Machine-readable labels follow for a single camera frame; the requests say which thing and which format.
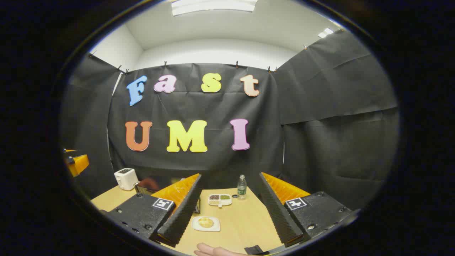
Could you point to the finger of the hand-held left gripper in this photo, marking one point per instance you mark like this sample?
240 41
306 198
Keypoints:
80 164

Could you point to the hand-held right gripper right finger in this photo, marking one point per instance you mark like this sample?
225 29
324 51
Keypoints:
280 217

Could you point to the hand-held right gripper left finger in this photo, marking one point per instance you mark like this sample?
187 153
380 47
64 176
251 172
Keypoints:
179 217

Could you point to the round golden bread bun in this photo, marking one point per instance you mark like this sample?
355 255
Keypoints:
206 223

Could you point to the black electric oven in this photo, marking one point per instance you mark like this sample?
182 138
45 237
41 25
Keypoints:
144 188

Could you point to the white square plate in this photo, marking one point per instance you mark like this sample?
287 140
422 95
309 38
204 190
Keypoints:
215 227

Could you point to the white divided condiment dish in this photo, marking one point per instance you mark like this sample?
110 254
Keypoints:
219 200

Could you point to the white toaster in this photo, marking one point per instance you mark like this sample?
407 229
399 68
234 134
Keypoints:
125 179

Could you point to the clear plastic water bottle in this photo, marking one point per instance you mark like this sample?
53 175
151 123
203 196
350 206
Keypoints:
242 188

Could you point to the black backdrop cloth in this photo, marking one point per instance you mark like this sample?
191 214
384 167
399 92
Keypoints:
320 106

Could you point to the small ceiling light panel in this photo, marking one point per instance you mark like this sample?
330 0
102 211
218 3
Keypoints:
325 32

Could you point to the large ceiling light panel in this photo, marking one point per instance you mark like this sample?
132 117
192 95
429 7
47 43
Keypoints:
213 6

